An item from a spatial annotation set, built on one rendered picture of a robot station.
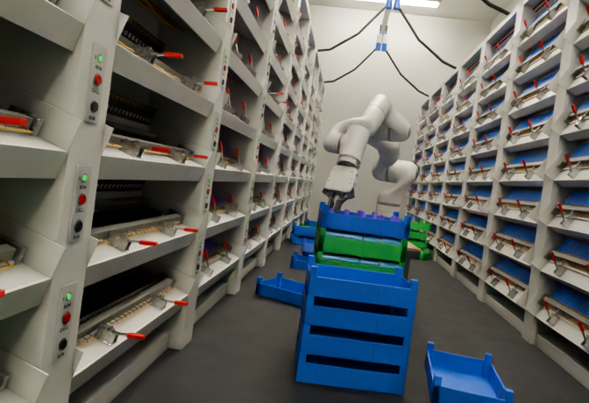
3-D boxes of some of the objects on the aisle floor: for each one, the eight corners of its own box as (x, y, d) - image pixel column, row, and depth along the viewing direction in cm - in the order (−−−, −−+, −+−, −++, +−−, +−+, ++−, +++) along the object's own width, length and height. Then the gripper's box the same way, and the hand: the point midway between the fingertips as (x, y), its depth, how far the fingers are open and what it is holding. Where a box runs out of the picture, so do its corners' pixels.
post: (239, 290, 219) (290, -86, 217) (235, 294, 210) (288, -98, 208) (198, 283, 221) (248, -89, 219) (191, 287, 212) (244, -102, 210)
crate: (331, 302, 220) (334, 286, 220) (312, 310, 202) (315, 292, 202) (277, 287, 234) (280, 272, 234) (254, 293, 217) (257, 276, 217)
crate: (423, 364, 156) (427, 340, 156) (488, 378, 152) (492, 353, 152) (430, 405, 127) (434, 375, 127) (510, 422, 122) (514, 392, 122)
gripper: (324, 158, 170) (308, 203, 163) (365, 162, 162) (350, 210, 155) (330, 168, 176) (315, 212, 169) (371, 173, 168) (356, 219, 161)
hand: (334, 206), depth 163 cm, fingers closed, pressing on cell
